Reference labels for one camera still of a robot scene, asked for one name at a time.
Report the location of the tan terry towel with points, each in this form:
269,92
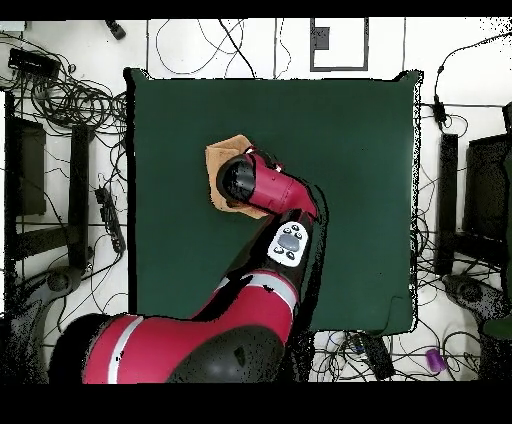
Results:
224,154

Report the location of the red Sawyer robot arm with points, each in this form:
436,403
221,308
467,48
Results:
224,332

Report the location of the dark green table cloth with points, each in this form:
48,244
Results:
360,180

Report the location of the black power strip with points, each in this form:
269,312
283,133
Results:
110,220
378,356

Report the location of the black upright beam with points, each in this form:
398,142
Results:
447,200

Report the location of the grey tripod base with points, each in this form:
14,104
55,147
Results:
60,280
468,292

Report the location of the small black device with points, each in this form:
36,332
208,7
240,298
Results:
116,30

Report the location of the black box panel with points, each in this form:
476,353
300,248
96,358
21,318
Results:
486,188

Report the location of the small purple object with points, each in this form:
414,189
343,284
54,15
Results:
435,359

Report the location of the black adapter box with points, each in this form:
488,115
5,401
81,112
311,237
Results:
32,63

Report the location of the grey rectangular floor frame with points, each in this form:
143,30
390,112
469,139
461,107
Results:
339,68

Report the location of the black beam stand frame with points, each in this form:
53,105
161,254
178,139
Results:
78,192

